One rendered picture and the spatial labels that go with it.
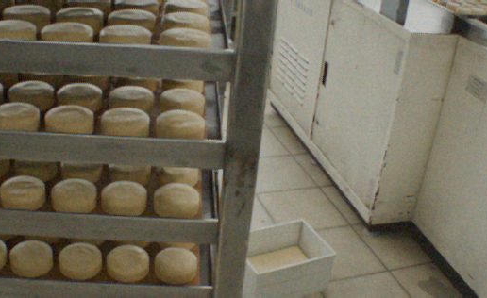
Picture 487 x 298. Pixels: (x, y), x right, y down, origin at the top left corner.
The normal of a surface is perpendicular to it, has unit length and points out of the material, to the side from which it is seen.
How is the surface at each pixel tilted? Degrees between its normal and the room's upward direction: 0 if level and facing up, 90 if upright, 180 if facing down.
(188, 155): 90
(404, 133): 90
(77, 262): 0
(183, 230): 90
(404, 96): 90
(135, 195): 0
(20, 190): 0
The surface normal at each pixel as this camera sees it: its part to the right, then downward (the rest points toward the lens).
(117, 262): 0.09, -0.88
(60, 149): 0.07, 0.47
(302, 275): 0.44, 0.45
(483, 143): -0.96, 0.05
